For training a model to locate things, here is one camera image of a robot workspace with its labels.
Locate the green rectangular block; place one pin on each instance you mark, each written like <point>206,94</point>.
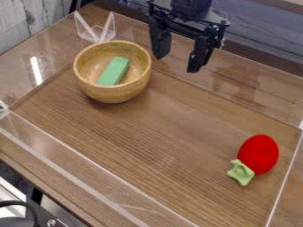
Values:
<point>114,71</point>

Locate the brown wooden bowl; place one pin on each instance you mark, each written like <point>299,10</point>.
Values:
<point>90,64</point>

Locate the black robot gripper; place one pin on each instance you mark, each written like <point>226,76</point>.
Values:
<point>190,18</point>

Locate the red plush strawberry toy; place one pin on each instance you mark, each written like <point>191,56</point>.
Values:
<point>256,158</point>

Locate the clear acrylic tray wall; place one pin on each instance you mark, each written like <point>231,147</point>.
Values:
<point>100,198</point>

